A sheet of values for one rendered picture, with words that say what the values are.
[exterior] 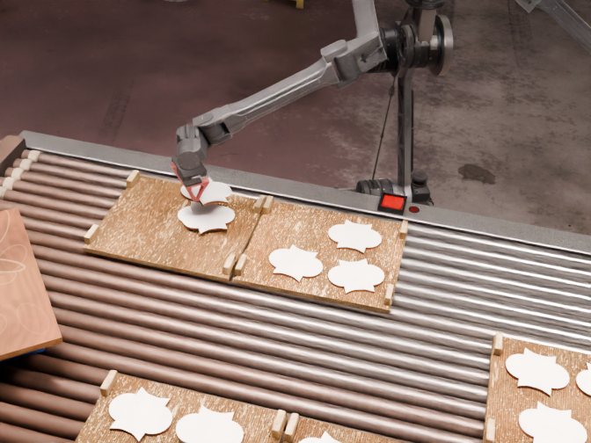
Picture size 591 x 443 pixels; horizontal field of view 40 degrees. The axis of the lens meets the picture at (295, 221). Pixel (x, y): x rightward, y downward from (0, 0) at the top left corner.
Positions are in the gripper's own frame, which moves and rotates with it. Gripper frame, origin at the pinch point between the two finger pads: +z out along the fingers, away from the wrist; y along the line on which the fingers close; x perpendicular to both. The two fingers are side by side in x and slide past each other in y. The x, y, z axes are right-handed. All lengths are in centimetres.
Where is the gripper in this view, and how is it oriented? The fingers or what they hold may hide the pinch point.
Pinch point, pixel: (190, 191)
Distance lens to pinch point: 226.9
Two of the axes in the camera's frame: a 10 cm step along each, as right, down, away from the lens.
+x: -8.9, 2.7, -3.7
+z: -0.3, 7.7, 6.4
